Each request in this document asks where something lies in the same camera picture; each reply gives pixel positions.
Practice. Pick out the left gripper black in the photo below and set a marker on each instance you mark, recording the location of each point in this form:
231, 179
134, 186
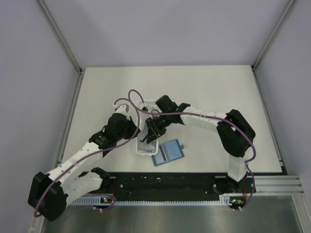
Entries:
131, 124

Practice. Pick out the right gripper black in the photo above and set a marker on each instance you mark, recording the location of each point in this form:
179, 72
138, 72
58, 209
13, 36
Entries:
152, 135

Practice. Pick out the blue leather card holder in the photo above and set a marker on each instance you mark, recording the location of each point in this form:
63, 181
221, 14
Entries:
173, 149

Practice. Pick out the white plastic basket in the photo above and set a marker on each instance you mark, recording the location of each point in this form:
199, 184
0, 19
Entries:
142, 136

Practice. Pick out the silver VIP card top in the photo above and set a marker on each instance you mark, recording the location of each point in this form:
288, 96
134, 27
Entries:
161, 157

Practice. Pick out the silver vip card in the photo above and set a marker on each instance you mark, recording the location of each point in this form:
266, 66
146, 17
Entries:
148, 148
161, 157

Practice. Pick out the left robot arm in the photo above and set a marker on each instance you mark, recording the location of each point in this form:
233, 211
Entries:
53, 191

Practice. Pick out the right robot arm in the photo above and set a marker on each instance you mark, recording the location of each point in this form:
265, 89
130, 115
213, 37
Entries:
234, 131

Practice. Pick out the silver VIP card bottom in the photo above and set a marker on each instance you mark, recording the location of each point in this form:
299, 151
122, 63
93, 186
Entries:
148, 148

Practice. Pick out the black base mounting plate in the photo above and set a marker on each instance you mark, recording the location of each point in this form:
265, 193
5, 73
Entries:
212, 183

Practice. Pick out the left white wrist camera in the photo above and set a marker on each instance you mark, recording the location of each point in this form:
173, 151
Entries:
121, 109

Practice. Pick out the grey slotted cable duct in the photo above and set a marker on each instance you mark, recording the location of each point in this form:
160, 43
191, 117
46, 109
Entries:
222, 200

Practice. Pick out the left aluminium corner post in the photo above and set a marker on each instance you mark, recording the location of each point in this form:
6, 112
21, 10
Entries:
59, 35

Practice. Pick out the aluminium corner post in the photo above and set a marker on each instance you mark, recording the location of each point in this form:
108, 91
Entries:
59, 35
274, 33

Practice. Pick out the aluminium frame rail front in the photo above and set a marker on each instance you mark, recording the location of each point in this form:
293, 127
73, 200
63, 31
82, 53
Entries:
278, 186

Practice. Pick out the right aluminium corner post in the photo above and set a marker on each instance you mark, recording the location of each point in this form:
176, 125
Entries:
274, 33

